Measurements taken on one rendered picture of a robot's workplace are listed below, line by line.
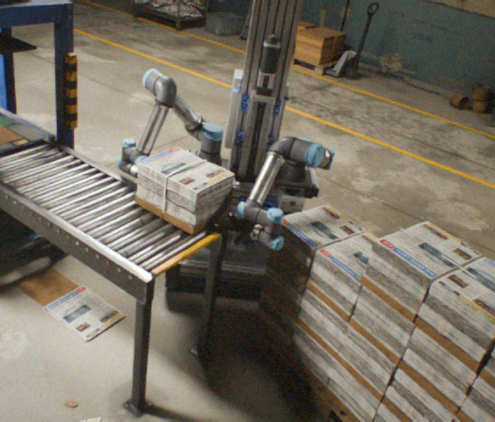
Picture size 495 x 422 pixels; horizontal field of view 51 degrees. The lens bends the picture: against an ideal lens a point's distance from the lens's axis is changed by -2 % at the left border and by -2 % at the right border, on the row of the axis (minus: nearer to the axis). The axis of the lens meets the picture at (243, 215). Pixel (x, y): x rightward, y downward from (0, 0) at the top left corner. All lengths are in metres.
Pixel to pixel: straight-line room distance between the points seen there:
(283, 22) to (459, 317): 1.75
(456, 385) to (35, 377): 1.95
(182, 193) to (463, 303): 1.25
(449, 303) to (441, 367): 0.28
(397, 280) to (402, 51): 7.17
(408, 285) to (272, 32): 1.54
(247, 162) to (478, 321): 1.66
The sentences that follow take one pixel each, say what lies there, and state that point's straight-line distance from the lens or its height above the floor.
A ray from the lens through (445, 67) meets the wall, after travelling 8.96.
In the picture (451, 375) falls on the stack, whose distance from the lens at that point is 2.21.
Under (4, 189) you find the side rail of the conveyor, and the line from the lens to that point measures 2.78.
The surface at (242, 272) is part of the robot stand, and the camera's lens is 3.22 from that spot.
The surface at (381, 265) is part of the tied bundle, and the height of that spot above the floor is 0.97.
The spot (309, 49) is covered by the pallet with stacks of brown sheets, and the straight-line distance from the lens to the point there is 8.59.
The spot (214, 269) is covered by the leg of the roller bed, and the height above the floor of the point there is 0.59.
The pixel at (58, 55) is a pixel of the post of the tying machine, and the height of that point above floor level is 1.25.
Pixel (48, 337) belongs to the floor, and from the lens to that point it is 3.08.
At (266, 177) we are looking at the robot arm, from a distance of 2.50.
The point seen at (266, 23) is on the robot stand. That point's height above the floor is 1.62.
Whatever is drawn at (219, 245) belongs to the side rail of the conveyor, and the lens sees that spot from 2.51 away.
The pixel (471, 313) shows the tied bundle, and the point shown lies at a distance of 2.04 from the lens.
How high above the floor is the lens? 2.16
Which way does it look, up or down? 31 degrees down
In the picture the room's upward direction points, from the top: 10 degrees clockwise
